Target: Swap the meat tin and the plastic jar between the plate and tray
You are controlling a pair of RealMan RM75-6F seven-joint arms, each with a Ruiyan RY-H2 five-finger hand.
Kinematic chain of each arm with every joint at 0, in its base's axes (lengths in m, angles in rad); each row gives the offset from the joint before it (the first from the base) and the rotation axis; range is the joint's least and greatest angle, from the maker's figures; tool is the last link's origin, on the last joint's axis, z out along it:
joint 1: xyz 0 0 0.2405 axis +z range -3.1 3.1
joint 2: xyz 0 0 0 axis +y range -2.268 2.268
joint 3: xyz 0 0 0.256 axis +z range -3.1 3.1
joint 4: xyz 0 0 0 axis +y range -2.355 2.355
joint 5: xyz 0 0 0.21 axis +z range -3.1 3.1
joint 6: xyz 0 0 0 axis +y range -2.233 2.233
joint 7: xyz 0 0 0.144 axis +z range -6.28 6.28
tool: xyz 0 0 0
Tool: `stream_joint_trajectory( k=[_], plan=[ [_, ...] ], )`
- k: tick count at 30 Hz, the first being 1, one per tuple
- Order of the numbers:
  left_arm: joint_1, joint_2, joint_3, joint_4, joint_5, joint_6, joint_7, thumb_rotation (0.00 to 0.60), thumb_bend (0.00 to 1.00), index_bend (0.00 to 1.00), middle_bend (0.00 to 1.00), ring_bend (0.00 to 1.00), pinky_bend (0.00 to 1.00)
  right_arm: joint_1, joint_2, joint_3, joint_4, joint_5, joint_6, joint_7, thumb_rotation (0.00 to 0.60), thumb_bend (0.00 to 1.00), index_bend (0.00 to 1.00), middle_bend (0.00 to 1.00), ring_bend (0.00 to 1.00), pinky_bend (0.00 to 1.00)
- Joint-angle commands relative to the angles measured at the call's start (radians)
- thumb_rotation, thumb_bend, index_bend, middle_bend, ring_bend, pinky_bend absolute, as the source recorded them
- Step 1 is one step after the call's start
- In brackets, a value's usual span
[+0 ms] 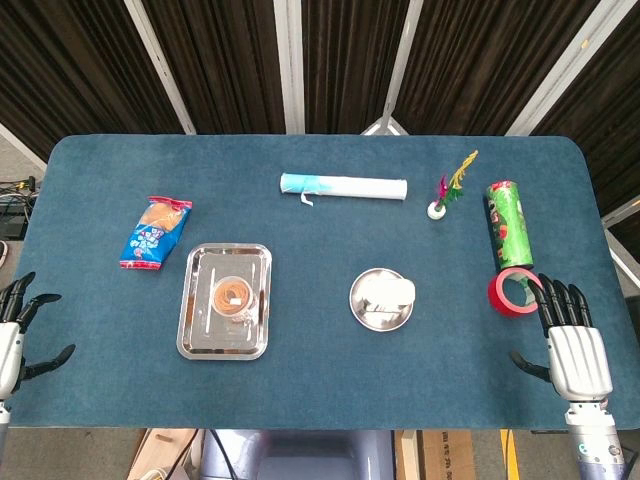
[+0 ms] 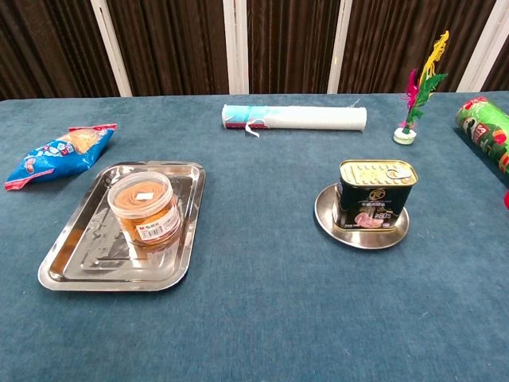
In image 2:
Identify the green chips tube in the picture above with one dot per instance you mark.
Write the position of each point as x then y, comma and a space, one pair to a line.
487, 135

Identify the clear plastic rubber band jar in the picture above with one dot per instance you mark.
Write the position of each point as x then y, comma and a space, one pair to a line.
145, 211

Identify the colourful feather shuttlecock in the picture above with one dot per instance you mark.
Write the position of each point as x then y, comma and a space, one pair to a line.
419, 93

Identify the rectangular stainless steel tray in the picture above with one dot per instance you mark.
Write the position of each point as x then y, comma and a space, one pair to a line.
91, 254

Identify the white partition post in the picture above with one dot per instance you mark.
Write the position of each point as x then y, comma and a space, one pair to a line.
340, 47
111, 51
483, 51
235, 47

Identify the black luncheon meat can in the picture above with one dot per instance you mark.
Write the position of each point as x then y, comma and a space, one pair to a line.
367, 199

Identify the blue snack bag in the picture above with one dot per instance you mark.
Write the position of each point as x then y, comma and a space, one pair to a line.
59, 157

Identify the round stainless steel plate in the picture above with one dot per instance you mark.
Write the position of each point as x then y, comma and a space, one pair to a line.
358, 238

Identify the white and blue rolled tube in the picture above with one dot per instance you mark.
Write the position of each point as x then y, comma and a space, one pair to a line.
310, 118

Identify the red tape roll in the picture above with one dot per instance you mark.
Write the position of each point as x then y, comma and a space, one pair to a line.
506, 199

